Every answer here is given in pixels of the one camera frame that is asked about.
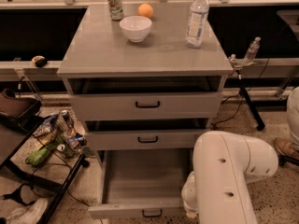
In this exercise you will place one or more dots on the white bowl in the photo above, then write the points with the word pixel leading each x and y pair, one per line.
pixel 135 28

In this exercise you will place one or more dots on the green soda can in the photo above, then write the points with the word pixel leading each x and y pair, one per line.
pixel 115 9

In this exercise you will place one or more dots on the green snack bag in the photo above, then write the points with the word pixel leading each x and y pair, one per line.
pixel 37 157

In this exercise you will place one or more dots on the grey middle drawer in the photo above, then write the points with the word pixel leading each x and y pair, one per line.
pixel 155 139

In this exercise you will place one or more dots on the large clear water bottle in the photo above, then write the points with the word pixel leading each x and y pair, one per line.
pixel 196 23

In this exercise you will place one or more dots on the white shoe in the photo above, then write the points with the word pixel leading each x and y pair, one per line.
pixel 30 215

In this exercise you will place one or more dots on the brown bag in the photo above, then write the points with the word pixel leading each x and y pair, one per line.
pixel 15 112

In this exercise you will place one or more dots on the black tape measure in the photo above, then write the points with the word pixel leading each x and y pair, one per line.
pixel 39 61

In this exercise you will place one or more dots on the grey drawer cabinet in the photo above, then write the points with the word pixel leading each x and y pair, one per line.
pixel 101 60

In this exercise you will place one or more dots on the wire basket of snacks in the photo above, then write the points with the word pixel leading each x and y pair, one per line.
pixel 57 132

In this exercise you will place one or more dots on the grey top drawer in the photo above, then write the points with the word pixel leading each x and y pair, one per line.
pixel 177 105

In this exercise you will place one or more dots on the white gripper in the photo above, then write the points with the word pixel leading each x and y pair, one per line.
pixel 189 195

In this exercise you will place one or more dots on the brown shoe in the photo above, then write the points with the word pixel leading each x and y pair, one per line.
pixel 286 148

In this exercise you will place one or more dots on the grey bottom drawer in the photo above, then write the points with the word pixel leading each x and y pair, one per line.
pixel 142 183

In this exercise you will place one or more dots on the black side table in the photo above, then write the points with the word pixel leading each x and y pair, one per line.
pixel 12 140

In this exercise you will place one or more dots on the black chair base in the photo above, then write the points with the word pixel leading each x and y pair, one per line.
pixel 283 159

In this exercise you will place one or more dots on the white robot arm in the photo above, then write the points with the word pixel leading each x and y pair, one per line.
pixel 216 191

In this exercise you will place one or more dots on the orange fruit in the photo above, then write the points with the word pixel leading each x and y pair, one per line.
pixel 145 10

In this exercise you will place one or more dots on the small clear water bottle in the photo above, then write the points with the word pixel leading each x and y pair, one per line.
pixel 252 51

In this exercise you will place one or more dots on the black tripod stand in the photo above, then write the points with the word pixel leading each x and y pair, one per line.
pixel 237 69

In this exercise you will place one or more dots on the grey drawer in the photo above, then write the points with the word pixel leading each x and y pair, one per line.
pixel 155 139
pixel 142 183
pixel 177 105

